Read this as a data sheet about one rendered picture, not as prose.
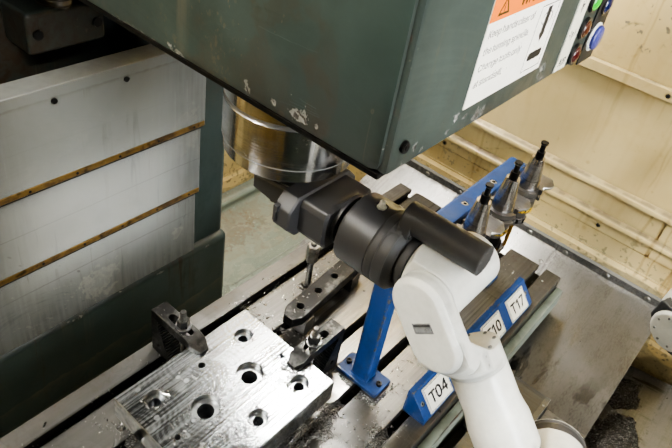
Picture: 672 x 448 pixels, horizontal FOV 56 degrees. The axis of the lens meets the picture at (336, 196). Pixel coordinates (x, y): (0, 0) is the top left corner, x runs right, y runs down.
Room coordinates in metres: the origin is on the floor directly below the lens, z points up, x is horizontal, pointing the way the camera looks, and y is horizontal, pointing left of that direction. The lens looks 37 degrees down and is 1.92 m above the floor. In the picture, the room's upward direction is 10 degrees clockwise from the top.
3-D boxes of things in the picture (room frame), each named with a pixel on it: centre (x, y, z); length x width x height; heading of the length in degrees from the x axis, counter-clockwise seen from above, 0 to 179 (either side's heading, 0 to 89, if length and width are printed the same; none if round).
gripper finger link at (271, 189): (0.61, 0.08, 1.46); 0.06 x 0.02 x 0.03; 56
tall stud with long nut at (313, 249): (1.02, 0.03, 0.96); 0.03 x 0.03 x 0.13
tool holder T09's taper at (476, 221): (0.91, -0.25, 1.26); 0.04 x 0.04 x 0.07
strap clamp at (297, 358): (0.78, -0.01, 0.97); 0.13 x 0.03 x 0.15; 146
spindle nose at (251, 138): (0.64, 0.07, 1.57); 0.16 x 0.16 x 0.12
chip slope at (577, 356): (1.17, -0.30, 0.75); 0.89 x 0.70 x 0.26; 56
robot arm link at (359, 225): (0.58, -0.02, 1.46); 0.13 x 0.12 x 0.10; 146
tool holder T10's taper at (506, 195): (1.00, -0.32, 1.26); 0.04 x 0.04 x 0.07
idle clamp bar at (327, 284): (0.98, -0.01, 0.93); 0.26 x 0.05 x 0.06; 151
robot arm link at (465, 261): (0.53, -0.12, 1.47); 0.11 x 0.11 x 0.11; 56
